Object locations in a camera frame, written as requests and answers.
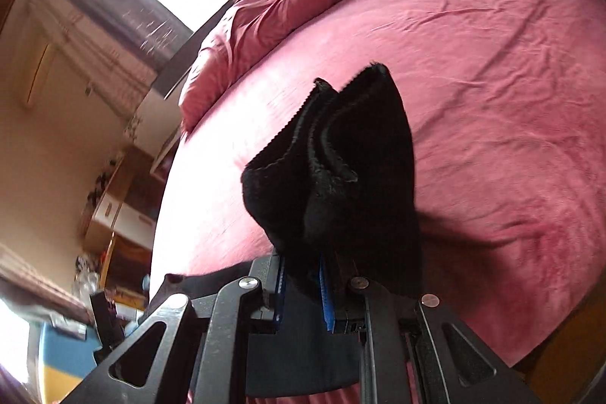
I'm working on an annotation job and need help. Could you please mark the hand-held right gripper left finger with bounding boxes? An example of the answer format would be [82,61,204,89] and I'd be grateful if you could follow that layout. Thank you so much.
[61,255,285,404]

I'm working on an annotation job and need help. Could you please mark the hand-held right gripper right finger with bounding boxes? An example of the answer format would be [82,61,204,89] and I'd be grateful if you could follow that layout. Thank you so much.
[319,257,543,404]

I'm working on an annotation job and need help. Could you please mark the black embroidered pants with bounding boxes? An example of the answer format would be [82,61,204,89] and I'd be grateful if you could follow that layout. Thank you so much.
[161,62,422,400]

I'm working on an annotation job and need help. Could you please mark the clear plastic bag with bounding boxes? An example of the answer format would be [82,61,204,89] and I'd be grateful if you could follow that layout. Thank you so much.
[73,255,102,296]

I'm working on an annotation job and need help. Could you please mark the wooden desk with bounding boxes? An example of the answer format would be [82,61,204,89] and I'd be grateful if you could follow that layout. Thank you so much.
[85,234,157,315]

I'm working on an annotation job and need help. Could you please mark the side window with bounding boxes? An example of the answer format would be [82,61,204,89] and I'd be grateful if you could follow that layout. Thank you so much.
[0,295,39,386]

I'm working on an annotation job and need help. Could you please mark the white cabinet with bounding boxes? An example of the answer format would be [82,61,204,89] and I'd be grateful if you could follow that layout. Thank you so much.
[92,191,157,244]

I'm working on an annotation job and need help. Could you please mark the bed with pink sheet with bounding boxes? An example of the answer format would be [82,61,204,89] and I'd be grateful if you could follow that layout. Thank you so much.
[151,0,606,404]

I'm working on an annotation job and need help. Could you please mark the pink pillow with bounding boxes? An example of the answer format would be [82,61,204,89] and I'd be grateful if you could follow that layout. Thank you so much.
[179,0,427,133]

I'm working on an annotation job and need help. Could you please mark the cream wall fixture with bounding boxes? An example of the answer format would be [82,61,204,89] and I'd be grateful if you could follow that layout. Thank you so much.
[23,42,55,106]

